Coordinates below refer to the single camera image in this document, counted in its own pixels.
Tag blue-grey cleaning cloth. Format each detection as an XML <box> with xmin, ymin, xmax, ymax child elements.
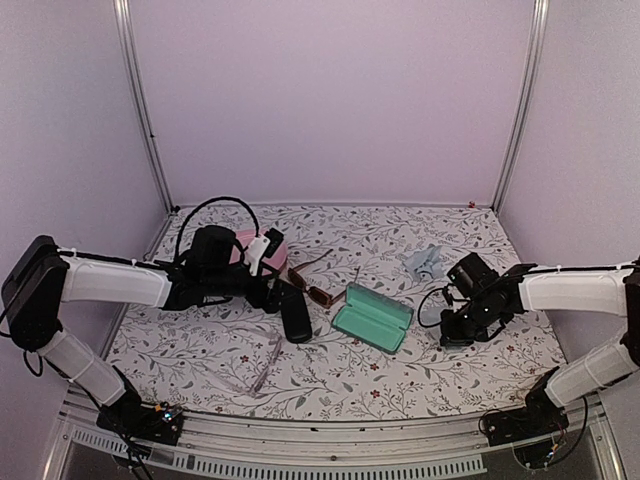
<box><xmin>418</xmin><ymin>307</ymin><xmax>442</xmax><ymax>328</ymax></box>

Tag pink plate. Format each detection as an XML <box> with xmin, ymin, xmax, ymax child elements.
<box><xmin>227</xmin><ymin>229</ymin><xmax>290</xmax><ymax>274</ymax></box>

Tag front aluminium rail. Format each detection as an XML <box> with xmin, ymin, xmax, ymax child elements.
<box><xmin>43</xmin><ymin>388</ymin><xmax>627</xmax><ymax>479</ymax></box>

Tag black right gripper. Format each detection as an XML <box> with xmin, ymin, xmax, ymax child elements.
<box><xmin>440</xmin><ymin>294</ymin><xmax>503</xmax><ymax>347</ymax></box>

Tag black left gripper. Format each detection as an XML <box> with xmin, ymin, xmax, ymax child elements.
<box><xmin>205</xmin><ymin>262</ymin><xmax>303</xmax><ymax>314</ymax></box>

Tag left aluminium frame post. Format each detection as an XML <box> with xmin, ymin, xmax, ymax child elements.
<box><xmin>113</xmin><ymin>0</ymin><xmax>175</xmax><ymax>215</ymax></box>

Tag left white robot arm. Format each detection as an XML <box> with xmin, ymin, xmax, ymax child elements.
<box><xmin>1</xmin><ymin>226</ymin><xmax>284</xmax><ymax>434</ymax></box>

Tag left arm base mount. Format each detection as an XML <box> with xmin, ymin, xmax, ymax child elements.
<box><xmin>96</xmin><ymin>369</ymin><xmax>184</xmax><ymax>446</ymax></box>

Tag crumpled light blue cloth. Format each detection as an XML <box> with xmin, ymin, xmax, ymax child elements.
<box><xmin>403</xmin><ymin>244</ymin><xmax>444</xmax><ymax>282</ymax></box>

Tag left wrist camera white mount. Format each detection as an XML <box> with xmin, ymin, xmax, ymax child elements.
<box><xmin>244</xmin><ymin>228</ymin><xmax>287</xmax><ymax>277</ymax></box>

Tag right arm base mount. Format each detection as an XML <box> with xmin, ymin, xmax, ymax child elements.
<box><xmin>477</xmin><ymin>367</ymin><xmax>589</xmax><ymax>470</ymax></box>

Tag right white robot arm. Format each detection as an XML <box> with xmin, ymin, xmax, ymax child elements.
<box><xmin>440</xmin><ymin>253</ymin><xmax>639</xmax><ymax>436</ymax></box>

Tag grey case green lining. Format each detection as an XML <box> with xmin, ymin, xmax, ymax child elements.
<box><xmin>331</xmin><ymin>282</ymin><xmax>414</xmax><ymax>354</ymax></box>

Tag aluminium frame post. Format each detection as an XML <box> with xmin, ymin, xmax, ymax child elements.
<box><xmin>491</xmin><ymin>0</ymin><xmax>550</xmax><ymax>216</ymax></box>
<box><xmin>113</xmin><ymin>0</ymin><xmax>175</xmax><ymax>215</ymax></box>

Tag right aluminium frame post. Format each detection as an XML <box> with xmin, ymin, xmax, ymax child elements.
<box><xmin>491</xmin><ymin>0</ymin><xmax>550</xmax><ymax>216</ymax></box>

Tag black glasses case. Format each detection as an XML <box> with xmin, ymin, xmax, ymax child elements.
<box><xmin>280</xmin><ymin>282</ymin><xmax>313</xmax><ymax>344</ymax></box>

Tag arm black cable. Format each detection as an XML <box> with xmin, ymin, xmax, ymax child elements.
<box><xmin>417</xmin><ymin>284</ymin><xmax>506</xmax><ymax>346</ymax></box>
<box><xmin>174</xmin><ymin>196</ymin><xmax>261</xmax><ymax>271</ymax></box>

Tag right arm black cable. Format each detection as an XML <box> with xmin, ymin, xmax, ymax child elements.
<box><xmin>417</xmin><ymin>284</ymin><xmax>506</xmax><ymax>346</ymax></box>

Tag clear purple glasses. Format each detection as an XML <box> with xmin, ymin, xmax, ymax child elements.
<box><xmin>204</xmin><ymin>327</ymin><xmax>284</xmax><ymax>398</ymax></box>

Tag brown sunglasses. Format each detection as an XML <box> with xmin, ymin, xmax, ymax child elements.
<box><xmin>286</xmin><ymin>249</ymin><xmax>347</xmax><ymax>309</ymax></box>

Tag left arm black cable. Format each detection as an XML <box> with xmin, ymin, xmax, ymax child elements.
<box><xmin>174</xmin><ymin>196</ymin><xmax>261</xmax><ymax>271</ymax></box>

